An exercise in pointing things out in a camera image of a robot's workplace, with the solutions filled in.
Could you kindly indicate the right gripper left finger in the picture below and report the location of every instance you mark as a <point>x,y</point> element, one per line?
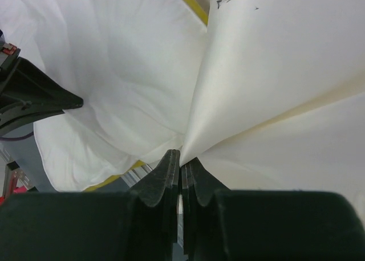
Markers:
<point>158,193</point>

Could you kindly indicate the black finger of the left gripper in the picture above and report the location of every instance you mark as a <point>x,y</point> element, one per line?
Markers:
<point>29,95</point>

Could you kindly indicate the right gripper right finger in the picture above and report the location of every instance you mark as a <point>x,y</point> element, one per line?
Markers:
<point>202,236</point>

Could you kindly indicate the white pillow yellow edge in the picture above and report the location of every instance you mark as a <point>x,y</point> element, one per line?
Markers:
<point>135,65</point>

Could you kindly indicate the cream pillowcase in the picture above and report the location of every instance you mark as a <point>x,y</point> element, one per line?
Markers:
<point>279,99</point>

